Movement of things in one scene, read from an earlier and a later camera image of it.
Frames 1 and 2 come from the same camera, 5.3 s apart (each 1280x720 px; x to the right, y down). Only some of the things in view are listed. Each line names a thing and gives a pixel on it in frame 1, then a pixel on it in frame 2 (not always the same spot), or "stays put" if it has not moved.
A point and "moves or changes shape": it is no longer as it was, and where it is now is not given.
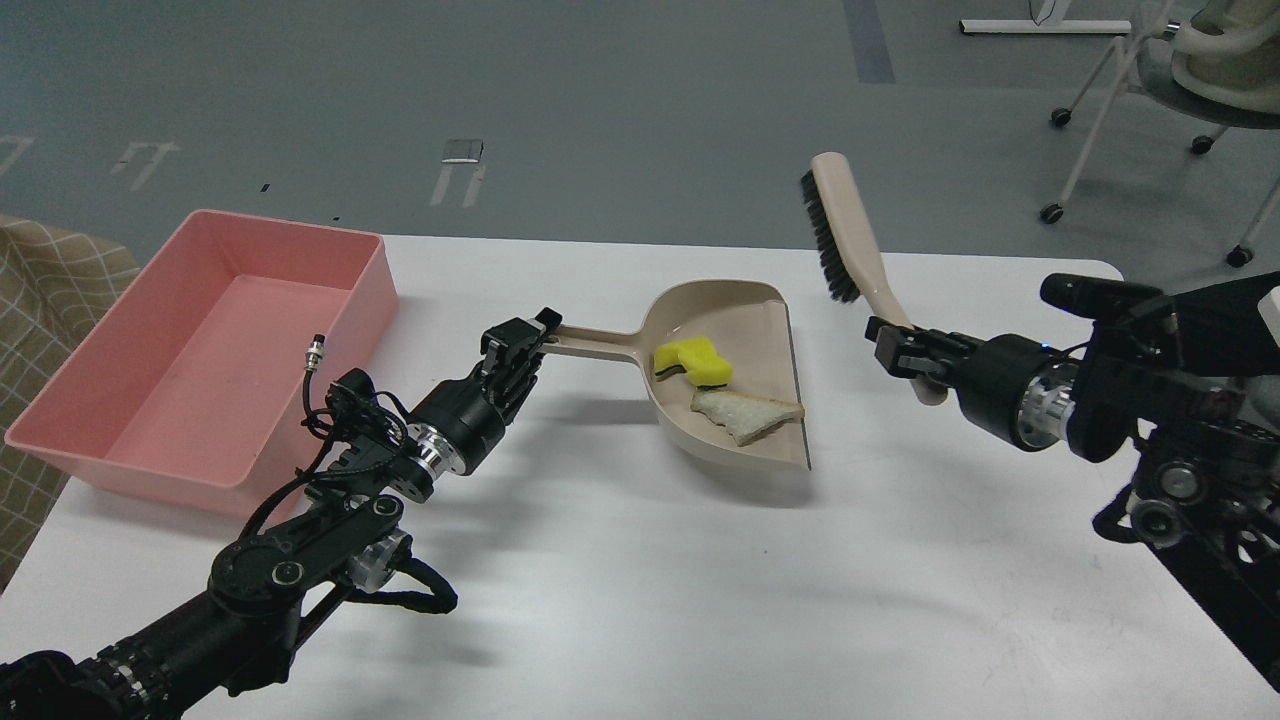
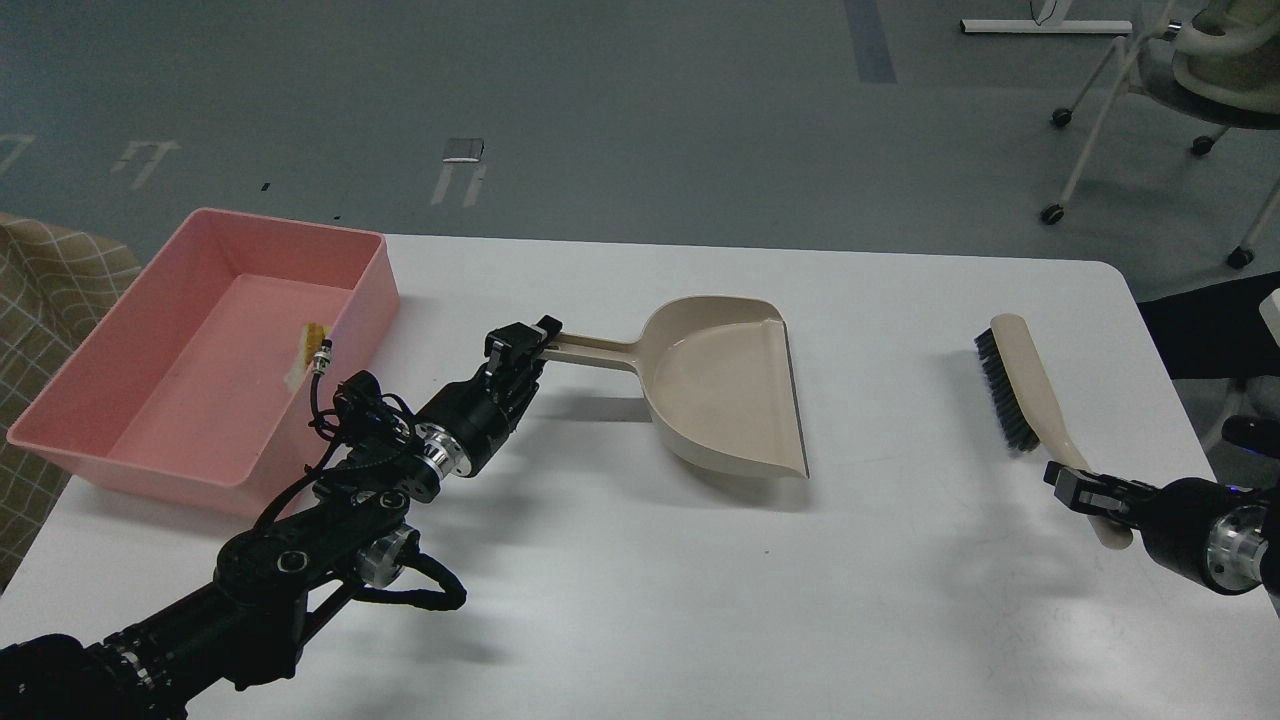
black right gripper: [1011, 386] to [1226, 538]
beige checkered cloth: [56, 282] stays put
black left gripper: [460, 421] stays put
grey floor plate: [463, 150] stays put
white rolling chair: [1214, 61] stays put
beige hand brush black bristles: [849, 253] moves or changes shape
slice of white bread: [745, 416] to [313, 336]
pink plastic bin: [196, 384] stays put
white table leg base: [1046, 26] stays put
